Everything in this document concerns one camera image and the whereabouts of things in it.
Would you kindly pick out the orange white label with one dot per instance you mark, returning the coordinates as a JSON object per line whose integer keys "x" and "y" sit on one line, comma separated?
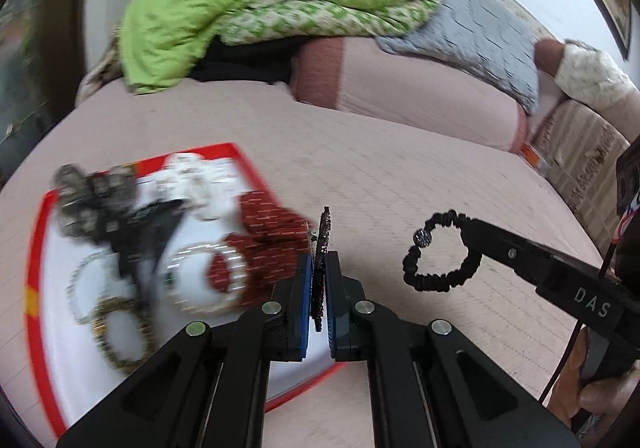
{"x": 535, "y": 155}

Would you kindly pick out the red brown pillow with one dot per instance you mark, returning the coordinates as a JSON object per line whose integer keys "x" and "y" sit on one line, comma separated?
{"x": 547, "y": 57}

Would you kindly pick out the grey quilted blanket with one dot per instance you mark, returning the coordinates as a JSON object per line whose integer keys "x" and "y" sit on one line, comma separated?
{"x": 475, "y": 37}

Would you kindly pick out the wooden door with glass panel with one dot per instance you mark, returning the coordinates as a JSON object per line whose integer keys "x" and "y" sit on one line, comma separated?
{"x": 30, "y": 52}

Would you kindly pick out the pink bed mattress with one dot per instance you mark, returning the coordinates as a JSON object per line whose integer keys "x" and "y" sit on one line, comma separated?
{"x": 450, "y": 177}

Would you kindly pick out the white floral pillow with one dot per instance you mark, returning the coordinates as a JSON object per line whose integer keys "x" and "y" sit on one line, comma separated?
{"x": 590, "y": 72}

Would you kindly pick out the dark glitter hair clip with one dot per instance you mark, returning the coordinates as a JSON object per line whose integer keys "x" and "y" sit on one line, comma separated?
{"x": 320, "y": 278}

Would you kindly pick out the red rimmed white tray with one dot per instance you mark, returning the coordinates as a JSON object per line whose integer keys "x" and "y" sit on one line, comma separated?
{"x": 65, "y": 328}

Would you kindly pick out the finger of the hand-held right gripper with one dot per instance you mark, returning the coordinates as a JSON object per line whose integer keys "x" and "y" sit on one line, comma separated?
{"x": 510, "y": 253}

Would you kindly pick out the person's right hand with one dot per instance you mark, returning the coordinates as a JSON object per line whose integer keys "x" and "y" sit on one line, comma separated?
{"x": 605, "y": 395}

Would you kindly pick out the beige patterned cloth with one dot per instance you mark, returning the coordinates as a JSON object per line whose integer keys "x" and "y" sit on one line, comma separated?
{"x": 97, "y": 72}

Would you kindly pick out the beige striped cushion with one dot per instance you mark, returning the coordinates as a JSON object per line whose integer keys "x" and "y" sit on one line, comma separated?
{"x": 585, "y": 162}

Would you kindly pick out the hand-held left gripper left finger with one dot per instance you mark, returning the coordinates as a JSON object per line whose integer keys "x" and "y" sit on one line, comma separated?
{"x": 300, "y": 308}

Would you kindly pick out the white beaded hair accessory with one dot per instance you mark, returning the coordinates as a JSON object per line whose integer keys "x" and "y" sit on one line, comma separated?
{"x": 195, "y": 183}

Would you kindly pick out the pink folded bedding roll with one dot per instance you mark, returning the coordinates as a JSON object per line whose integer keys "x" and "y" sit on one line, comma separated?
{"x": 410, "y": 92}

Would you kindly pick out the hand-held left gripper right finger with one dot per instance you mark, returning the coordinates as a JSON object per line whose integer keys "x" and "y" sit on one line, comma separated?
{"x": 332, "y": 313}

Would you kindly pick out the black scrunchie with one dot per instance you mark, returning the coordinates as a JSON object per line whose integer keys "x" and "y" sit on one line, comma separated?
{"x": 440, "y": 278}

